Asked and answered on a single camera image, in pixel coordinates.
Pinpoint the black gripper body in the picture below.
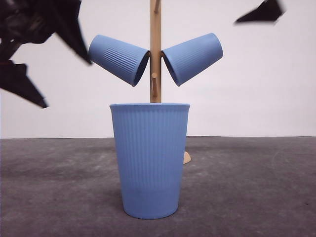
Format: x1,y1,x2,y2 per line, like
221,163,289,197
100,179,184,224
0,0,82,62

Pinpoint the wooden mug tree stand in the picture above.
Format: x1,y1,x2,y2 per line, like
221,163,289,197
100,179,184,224
149,0,191,164

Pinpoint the blue ribbed cup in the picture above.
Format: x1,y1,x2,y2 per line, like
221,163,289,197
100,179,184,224
161,33,223,87
88,35,150,87
110,103,190,219

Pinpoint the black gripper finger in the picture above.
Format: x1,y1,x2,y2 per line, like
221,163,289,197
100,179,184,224
54,0,92,64
0,60,48,108
236,0,283,22

